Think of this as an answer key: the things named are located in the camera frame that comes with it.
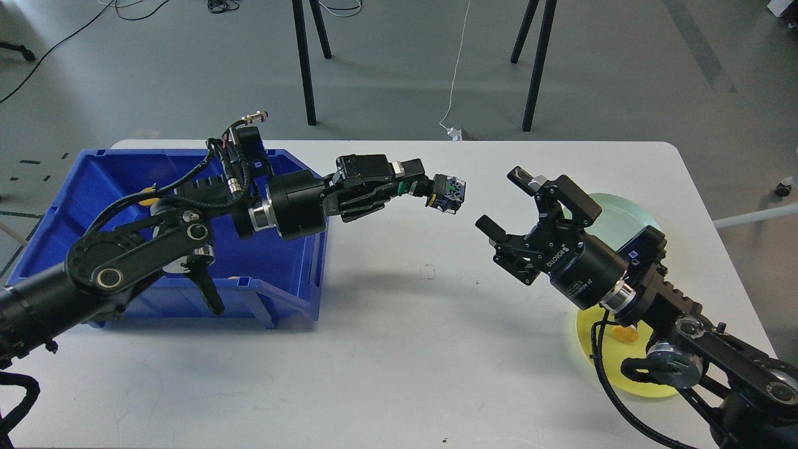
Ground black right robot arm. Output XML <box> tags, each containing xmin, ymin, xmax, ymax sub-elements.
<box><xmin>476</xmin><ymin>166</ymin><xmax>797</xmax><ymax>448</ymax></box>

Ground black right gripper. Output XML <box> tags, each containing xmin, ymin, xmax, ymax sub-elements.
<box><xmin>475</xmin><ymin>166</ymin><xmax>630</xmax><ymax>310</ymax></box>

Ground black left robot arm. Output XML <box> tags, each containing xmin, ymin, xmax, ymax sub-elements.
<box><xmin>2</xmin><ymin>110</ymin><xmax>464</xmax><ymax>448</ymax></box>

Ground pale green plate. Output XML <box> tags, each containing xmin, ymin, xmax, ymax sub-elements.
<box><xmin>586</xmin><ymin>193</ymin><xmax>661</xmax><ymax>252</ymax></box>

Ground white bar with caster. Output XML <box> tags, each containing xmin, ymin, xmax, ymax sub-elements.
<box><xmin>713</xmin><ymin>173</ymin><xmax>797</xmax><ymax>229</ymax></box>

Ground white cable with plug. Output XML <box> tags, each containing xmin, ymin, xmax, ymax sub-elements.
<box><xmin>439</xmin><ymin>0</ymin><xmax>473</xmax><ymax>141</ymax></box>

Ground left black tripod legs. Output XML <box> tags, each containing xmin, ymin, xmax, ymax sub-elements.
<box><xmin>291</xmin><ymin>1</ymin><xmax>332</xmax><ymax>126</ymax></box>

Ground blue plastic bin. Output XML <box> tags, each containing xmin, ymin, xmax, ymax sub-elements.
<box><xmin>9</xmin><ymin>150</ymin><xmax>327</xmax><ymax>329</ymax></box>

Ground black tripod legs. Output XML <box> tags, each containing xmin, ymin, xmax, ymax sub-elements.
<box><xmin>291</xmin><ymin>1</ymin><xmax>332</xmax><ymax>126</ymax></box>
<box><xmin>510</xmin><ymin>0</ymin><xmax>558</xmax><ymax>132</ymax></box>

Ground black stand foot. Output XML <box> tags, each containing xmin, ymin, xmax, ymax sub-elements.
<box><xmin>0</xmin><ymin>41</ymin><xmax>37</xmax><ymax>62</ymax></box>

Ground black floor cables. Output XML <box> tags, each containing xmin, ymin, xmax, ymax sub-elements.
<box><xmin>0</xmin><ymin>0</ymin><xmax>363</xmax><ymax>104</ymax></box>

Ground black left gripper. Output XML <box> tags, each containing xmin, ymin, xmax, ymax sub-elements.
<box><xmin>248</xmin><ymin>154</ymin><xmax>436</xmax><ymax>241</ymax></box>

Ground yellow push button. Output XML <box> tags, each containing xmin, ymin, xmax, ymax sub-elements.
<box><xmin>610</xmin><ymin>325</ymin><xmax>640</xmax><ymax>344</ymax></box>

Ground right black tripod legs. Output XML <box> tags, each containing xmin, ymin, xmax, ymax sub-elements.
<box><xmin>510</xmin><ymin>0</ymin><xmax>558</xmax><ymax>132</ymax></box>

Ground yellow plate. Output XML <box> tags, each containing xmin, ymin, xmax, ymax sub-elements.
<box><xmin>575</xmin><ymin>305</ymin><xmax>676</xmax><ymax>398</ymax></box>

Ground yellow button in bin corner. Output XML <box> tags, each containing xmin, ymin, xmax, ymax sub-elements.
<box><xmin>138</xmin><ymin>186</ymin><xmax>159</xmax><ymax>207</ymax></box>

